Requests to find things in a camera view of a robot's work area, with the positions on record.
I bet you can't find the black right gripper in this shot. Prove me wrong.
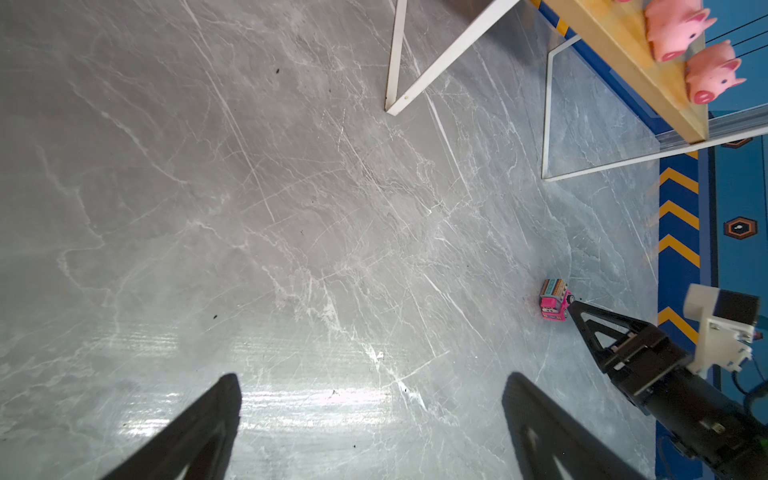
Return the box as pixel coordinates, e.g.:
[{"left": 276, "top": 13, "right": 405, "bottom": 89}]
[{"left": 568, "top": 301, "right": 695, "bottom": 414}]

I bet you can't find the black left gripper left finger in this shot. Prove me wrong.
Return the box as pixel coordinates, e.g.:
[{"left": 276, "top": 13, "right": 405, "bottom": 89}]
[{"left": 105, "top": 373, "right": 242, "bottom": 479}]

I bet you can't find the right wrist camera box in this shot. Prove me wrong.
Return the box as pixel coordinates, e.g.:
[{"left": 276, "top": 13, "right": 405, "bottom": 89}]
[{"left": 683, "top": 284, "right": 760, "bottom": 378}]

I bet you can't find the pink pig toy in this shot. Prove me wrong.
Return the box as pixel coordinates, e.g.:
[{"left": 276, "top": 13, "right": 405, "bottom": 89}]
[
  {"left": 644, "top": 0, "right": 717, "bottom": 62},
  {"left": 685, "top": 40, "right": 746, "bottom": 105}
]

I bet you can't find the pink toy car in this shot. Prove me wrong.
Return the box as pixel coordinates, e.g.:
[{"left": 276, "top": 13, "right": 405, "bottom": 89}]
[{"left": 539, "top": 279, "right": 575, "bottom": 322}]

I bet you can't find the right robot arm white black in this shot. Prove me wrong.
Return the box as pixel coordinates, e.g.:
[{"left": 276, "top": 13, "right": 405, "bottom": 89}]
[{"left": 568, "top": 301, "right": 767, "bottom": 479}]

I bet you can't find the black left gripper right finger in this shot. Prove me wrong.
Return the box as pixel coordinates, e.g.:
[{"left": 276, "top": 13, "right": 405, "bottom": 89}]
[{"left": 501, "top": 372, "right": 642, "bottom": 480}]

